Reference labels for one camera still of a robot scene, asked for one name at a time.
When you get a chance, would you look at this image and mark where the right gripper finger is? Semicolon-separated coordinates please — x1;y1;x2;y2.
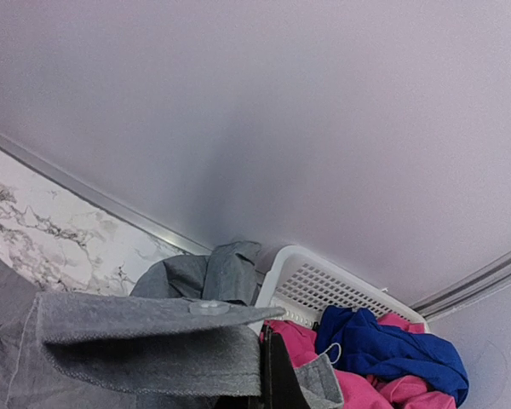
249;325;307;409

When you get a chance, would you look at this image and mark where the grey garment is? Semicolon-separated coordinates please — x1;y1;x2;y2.
0;241;344;408

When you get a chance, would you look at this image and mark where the white plastic laundry basket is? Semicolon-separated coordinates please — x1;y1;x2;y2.
255;245;429;331

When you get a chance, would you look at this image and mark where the pink garment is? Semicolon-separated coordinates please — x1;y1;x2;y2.
265;320;456;408

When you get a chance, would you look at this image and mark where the blue garment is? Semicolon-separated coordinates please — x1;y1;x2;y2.
315;306;469;406

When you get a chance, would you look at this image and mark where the right aluminium frame post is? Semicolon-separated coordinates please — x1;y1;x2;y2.
411;251;511;321

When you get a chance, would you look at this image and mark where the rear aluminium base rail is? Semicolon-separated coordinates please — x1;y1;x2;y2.
0;133;210;254

